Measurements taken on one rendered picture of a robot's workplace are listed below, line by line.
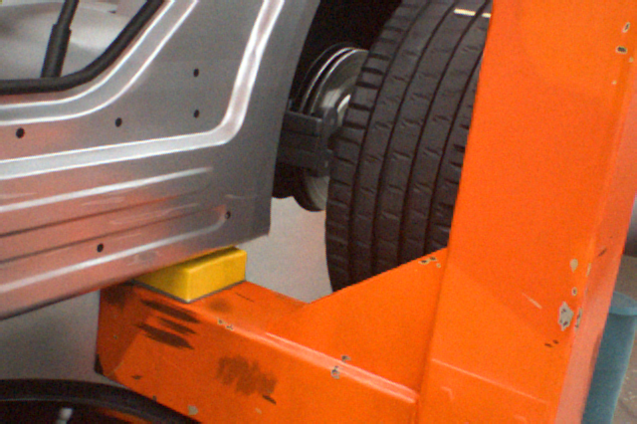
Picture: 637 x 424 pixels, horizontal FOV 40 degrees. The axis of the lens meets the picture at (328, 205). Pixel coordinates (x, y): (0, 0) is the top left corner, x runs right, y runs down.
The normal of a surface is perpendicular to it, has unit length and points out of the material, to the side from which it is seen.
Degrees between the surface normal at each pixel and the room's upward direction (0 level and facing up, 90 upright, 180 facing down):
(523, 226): 90
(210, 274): 90
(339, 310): 90
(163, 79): 90
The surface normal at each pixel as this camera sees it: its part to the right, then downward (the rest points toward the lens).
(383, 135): -0.47, -0.10
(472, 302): -0.52, 0.16
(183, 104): 0.84, 0.25
